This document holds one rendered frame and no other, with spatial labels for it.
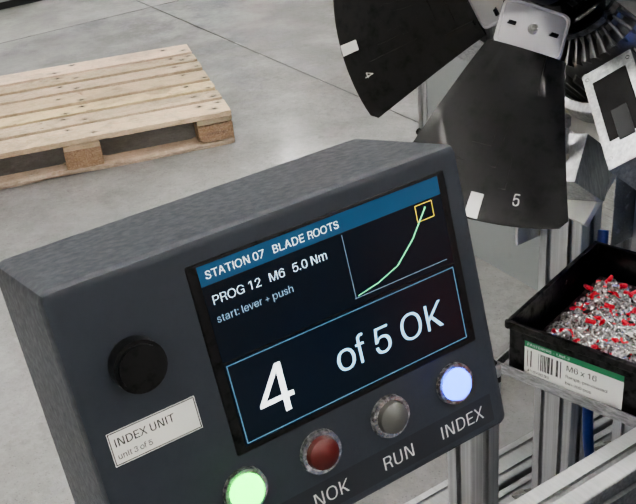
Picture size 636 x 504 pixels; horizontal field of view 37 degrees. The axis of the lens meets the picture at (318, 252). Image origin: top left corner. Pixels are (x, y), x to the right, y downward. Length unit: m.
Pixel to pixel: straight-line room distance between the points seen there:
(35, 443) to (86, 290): 1.99
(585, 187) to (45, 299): 0.96
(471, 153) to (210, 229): 0.73
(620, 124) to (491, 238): 1.55
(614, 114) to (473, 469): 0.61
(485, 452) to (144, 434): 0.35
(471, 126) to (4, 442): 1.62
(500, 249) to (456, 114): 1.55
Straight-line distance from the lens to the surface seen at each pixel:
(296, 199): 0.52
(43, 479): 2.35
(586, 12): 1.29
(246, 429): 0.53
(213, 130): 3.84
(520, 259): 2.69
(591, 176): 1.33
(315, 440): 0.55
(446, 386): 0.59
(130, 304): 0.48
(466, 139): 1.20
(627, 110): 1.24
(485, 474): 0.79
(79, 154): 3.80
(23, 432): 2.50
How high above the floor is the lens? 1.48
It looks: 30 degrees down
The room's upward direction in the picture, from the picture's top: 6 degrees counter-clockwise
